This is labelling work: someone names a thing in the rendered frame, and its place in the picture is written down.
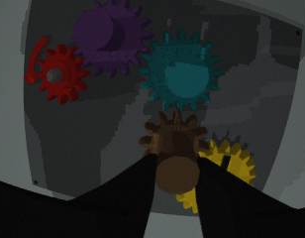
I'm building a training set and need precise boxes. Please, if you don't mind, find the brown gear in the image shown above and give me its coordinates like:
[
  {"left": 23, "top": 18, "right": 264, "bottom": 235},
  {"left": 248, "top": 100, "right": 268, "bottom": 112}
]
[{"left": 140, "top": 108, "right": 209, "bottom": 195}]

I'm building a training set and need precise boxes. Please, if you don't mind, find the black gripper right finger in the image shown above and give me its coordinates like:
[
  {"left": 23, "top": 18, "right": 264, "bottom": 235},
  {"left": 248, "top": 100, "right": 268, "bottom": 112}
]
[{"left": 195, "top": 156, "right": 305, "bottom": 238}]

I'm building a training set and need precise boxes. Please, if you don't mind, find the grey board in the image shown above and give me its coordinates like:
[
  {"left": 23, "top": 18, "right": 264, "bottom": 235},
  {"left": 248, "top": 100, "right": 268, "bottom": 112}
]
[{"left": 23, "top": 0, "right": 303, "bottom": 217}]

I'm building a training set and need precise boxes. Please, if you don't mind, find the purple gear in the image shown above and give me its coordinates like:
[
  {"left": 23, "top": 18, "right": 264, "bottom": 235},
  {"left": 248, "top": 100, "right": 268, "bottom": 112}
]
[{"left": 72, "top": 0, "right": 153, "bottom": 79}]

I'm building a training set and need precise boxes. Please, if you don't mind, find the yellow gear with black stripe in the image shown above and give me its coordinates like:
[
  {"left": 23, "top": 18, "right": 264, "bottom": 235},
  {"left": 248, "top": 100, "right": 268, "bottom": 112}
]
[{"left": 176, "top": 139, "right": 256, "bottom": 214}]

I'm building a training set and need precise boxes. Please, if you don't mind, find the red gear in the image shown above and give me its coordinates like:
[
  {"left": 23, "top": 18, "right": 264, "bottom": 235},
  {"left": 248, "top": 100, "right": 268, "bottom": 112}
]
[{"left": 35, "top": 44, "right": 90, "bottom": 104}]

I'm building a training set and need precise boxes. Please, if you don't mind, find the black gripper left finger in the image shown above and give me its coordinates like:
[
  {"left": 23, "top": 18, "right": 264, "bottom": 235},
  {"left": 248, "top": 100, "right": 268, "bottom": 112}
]
[{"left": 0, "top": 154, "right": 156, "bottom": 238}]

